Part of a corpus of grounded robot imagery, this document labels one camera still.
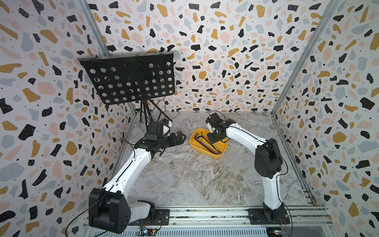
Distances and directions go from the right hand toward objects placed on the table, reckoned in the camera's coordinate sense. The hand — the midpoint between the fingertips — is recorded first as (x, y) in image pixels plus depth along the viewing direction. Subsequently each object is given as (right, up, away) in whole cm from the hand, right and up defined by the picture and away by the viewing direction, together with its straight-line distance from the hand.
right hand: (212, 138), depth 95 cm
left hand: (-18, +2, -14) cm, 23 cm away
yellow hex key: (+1, -8, +4) cm, 9 cm away
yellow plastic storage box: (+8, -6, +6) cm, 11 cm away
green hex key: (+2, -6, +5) cm, 8 cm away
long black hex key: (-11, -1, +8) cm, 14 cm away
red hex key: (+1, -9, +3) cm, 9 cm away
